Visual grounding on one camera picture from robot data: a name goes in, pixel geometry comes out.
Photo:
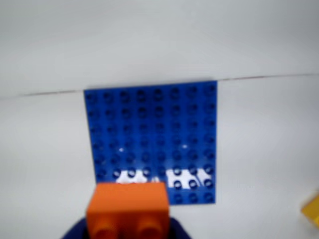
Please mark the blue 8x8 base plate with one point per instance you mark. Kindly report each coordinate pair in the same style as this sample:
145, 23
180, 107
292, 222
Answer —
149, 124

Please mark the orange 2x2 block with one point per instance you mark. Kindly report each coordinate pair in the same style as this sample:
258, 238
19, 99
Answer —
128, 204

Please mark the yellow 2x2 block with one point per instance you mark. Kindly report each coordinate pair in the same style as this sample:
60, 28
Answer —
312, 210

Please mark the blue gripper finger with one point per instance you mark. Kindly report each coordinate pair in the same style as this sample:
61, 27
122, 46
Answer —
179, 230
76, 230

